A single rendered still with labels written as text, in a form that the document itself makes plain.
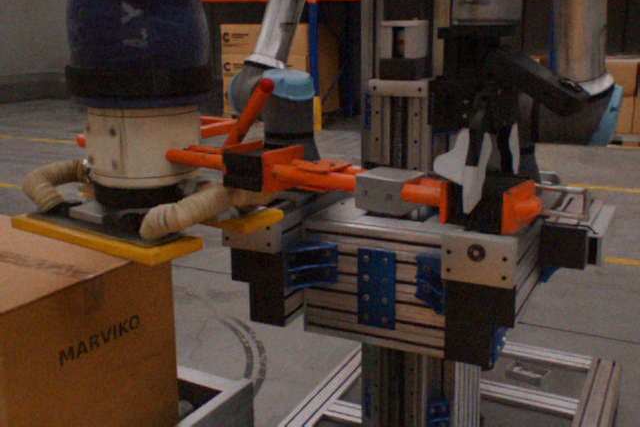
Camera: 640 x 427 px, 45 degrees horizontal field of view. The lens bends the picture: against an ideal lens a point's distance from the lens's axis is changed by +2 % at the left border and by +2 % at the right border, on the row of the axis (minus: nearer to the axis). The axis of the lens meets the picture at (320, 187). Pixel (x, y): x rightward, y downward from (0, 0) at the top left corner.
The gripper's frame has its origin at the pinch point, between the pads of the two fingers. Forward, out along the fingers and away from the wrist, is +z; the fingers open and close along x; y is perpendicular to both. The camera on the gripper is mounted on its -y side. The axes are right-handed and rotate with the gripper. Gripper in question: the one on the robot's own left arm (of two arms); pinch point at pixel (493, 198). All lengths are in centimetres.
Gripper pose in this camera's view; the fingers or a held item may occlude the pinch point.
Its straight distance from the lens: 92.2
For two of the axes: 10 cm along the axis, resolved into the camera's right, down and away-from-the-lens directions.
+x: -6.0, 1.8, -7.8
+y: -8.0, -1.3, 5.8
